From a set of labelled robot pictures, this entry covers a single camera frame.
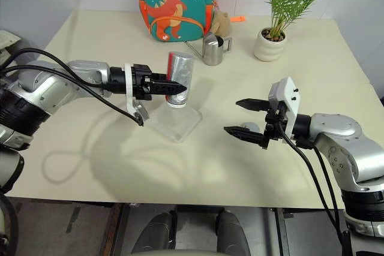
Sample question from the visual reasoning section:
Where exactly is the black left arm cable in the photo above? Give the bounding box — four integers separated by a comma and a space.
0, 49, 145, 127

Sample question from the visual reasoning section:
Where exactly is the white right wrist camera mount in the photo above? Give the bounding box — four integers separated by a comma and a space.
268, 76, 300, 143

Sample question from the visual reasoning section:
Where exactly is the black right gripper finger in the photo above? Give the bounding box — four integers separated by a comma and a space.
223, 126, 266, 147
235, 98, 271, 112

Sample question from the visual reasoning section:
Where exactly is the silver red can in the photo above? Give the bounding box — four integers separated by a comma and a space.
165, 51, 195, 109

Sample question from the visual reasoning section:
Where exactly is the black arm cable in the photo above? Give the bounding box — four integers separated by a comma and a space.
0, 49, 145, 127
275, 115, 350, 256

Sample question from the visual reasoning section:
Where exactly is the grey white equipment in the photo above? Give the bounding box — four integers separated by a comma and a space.
0, 29, 25, 59

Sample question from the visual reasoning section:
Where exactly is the green plant in white pot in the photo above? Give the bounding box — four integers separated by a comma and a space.
253, 0, 353, 62

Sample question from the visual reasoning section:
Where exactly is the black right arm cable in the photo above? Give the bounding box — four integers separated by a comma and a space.
275, 115, 350, 256

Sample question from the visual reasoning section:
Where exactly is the teal dinosaur backpack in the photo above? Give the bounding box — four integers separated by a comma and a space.
138, 0, 216, 42

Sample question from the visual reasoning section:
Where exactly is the dark rounded shape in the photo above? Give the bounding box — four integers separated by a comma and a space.
131, 211, 178, 254
215, 209, 251, 254

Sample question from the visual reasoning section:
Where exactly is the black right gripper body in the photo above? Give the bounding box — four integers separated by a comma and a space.
260, 101, 286, 150

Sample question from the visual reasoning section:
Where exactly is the stainless steel watering can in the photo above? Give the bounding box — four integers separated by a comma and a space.
185, 31, 233, 67

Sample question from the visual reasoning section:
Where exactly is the brown plush toy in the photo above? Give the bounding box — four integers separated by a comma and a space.
209, 10, 232, 35

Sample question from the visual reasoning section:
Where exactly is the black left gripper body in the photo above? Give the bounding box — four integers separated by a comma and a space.
131, 64, 154, 101

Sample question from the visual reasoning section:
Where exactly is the clear plastic container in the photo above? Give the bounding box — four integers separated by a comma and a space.
148, 100, 203, 143

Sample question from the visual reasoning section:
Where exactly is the black table frame bar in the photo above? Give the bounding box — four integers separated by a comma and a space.
271, 207, 293, 256
101, 203, 131, 256

